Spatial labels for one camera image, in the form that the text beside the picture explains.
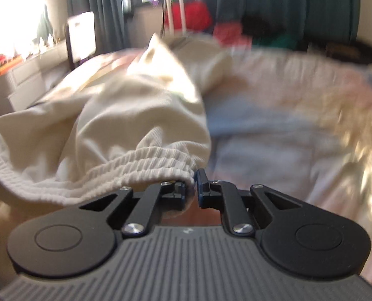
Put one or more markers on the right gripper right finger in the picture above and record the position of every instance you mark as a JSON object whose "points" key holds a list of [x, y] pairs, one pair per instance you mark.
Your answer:
{"points": [[295, 236]]}

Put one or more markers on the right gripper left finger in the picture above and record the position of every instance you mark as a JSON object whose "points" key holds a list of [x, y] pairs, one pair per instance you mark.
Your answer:
{"points": [[78, 239]]}

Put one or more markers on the cream trousers with black stripe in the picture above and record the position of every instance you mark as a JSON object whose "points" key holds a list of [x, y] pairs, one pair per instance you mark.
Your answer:
{"points": [[140, 125]]}

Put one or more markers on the pastel bed sheet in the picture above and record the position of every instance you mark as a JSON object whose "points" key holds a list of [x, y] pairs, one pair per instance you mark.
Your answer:
{"points": [[298, 123]]}

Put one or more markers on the white dresser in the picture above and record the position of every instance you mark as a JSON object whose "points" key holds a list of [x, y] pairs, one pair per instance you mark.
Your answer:
{"points": [[24, 84]]}

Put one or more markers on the orange box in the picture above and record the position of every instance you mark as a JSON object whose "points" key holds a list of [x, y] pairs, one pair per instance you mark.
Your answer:
{"points": [[9, 65]]}

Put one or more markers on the dark bedside furniture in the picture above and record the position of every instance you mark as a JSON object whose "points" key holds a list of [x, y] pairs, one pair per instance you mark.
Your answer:
{"points": [[356, 52]]}

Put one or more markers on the green garment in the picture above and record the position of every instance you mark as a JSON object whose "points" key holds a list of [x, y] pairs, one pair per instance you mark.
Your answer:
{"points": [[281, 41]]}

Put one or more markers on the white chair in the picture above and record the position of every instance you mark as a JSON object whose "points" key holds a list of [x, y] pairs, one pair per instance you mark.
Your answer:
{"points": [[80, 38]]}

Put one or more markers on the wavy vanity mirror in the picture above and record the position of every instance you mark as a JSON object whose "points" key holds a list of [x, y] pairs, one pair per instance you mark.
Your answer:
{"points": [[45, 28]]}

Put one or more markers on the black garment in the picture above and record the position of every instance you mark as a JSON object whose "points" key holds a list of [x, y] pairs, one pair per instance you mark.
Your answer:
{"points": [[259, 28]]}

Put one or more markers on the pink garment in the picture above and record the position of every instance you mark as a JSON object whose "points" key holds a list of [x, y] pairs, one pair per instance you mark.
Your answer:
{"points": [[230, 34]]}

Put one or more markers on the teal right curtain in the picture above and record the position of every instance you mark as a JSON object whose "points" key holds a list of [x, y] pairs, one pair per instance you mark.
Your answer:
{"points": [[335, 20]]}

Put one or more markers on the teal curtain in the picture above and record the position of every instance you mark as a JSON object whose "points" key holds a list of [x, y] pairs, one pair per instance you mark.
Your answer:
{"points": [[335, 20], [110, 21]]}

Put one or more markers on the red garment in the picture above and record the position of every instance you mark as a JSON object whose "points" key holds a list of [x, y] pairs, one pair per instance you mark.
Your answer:
{"points": [[197, 16]]}

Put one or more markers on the teal left curtain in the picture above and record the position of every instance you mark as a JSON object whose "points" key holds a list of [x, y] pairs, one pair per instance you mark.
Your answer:
{"points": [[110, 21]]}

